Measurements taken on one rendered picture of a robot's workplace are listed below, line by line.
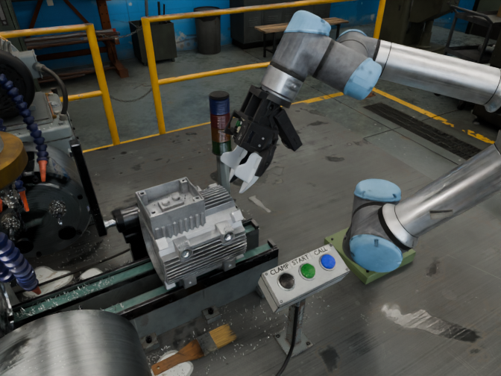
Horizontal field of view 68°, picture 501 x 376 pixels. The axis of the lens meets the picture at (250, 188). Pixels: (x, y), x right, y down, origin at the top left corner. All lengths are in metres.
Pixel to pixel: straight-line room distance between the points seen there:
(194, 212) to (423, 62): 0.56
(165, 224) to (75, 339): 0.30
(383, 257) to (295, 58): 0.48
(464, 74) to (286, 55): 0.37
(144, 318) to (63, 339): 0.36
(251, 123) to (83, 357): 0.46
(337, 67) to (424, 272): 0.70
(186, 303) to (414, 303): 0.60
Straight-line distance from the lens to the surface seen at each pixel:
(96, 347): 0.60
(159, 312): 0.95
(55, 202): 1.01
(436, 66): 0.87
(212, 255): 0.85
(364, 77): 0.73
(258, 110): 0.72
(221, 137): 1.14
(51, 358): 0.59
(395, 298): 1.12
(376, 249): 0.90
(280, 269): 0.74
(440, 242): 1.33
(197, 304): 0.98
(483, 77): 0.90
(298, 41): 0.72
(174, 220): 0.80
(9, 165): 0.66
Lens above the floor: 1.62
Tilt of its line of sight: 36 degrees down
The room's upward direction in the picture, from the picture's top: straight up
